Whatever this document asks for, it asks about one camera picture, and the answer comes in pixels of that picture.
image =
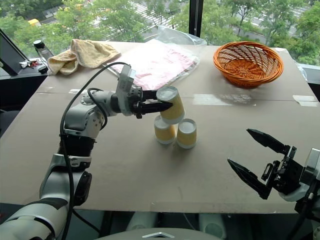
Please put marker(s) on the clear plastic bag pink contents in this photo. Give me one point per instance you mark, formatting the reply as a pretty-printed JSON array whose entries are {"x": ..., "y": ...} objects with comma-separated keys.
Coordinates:
[{"x": 160, "y": 63}]

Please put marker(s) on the black window frame post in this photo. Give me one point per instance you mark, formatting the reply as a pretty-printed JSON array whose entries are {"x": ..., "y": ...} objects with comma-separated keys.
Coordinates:
[{"x": 195, "y": 17}]

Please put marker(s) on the crumpled white paper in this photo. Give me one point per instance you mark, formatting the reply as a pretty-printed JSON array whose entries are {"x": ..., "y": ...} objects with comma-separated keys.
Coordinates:
[{"x": 24, "y": 64}]

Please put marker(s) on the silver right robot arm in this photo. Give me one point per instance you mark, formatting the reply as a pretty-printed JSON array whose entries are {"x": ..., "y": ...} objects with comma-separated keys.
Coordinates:
[{"x": 292, "y": 196}]

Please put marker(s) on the pale yellow towel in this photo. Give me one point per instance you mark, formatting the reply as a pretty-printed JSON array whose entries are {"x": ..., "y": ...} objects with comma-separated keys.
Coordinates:
[{"x": 85, "y": 53}]

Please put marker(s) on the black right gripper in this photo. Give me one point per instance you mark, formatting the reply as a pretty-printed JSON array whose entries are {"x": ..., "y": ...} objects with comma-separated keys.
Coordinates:
[{"x": 287, "y": 175}]

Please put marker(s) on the small black object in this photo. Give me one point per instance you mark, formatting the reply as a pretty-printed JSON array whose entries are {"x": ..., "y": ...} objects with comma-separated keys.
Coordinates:
[{"x": 42, "y": 69}]

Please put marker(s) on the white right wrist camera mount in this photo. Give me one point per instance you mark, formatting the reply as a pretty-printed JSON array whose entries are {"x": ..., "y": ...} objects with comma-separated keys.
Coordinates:
[{"x": 312, "y": 162}]

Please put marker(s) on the black side table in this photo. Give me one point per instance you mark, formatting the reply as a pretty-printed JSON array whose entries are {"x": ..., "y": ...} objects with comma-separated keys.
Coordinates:
[{"x": 20, "y": 87}]

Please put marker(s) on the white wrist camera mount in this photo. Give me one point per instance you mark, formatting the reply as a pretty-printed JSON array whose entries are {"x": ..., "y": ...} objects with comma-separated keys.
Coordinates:
[
  {"x": 312, "y": 162},
  {"x": 123, "y": 82}
]

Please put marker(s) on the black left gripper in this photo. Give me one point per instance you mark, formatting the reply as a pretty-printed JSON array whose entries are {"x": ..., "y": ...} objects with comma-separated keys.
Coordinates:
[{"x": 135, "y": 96}]

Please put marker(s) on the small red object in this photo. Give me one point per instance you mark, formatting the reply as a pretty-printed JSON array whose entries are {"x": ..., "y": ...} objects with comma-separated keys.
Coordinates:
[{"x": 33, "y": 64}]

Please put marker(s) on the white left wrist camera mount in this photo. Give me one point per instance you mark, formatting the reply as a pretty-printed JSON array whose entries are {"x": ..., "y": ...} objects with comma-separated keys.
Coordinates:
[{"x": 123, "y": 82}]

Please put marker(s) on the silver robot torso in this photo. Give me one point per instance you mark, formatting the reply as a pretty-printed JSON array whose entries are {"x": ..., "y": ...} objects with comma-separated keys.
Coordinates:
[{"x": 160, "y": 234}]

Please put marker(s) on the yellow white paper cup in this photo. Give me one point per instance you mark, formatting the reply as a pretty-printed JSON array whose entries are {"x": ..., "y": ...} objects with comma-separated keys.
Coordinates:
[
  {"x": 173, "y": 110},
  {"x": 187, "y": 136},
  {"x": 163, "y": 133}
]

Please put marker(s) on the clear bottle black cap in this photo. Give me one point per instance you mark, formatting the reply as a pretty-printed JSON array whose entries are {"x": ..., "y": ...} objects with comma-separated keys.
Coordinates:
[{"x": 42, "y": 51}]

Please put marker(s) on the clear tape strip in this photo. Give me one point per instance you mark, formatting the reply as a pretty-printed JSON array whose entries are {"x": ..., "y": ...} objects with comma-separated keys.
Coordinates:
[
  {"x": 77, "y": 91},
  {"x": 305, "y": 100}
]

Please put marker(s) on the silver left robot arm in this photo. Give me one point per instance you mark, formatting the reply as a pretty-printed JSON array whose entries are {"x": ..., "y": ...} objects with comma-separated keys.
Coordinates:
[{"x": 80, "y": 115}]

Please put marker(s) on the black slanted panel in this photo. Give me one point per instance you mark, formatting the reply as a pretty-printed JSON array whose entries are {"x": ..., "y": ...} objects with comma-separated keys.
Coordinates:
[{"x": 12, "y": 55}]

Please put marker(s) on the orange woven basket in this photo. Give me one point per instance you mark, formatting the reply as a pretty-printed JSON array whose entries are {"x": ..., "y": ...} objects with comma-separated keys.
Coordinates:
[{"x": 247, "y": 63}]

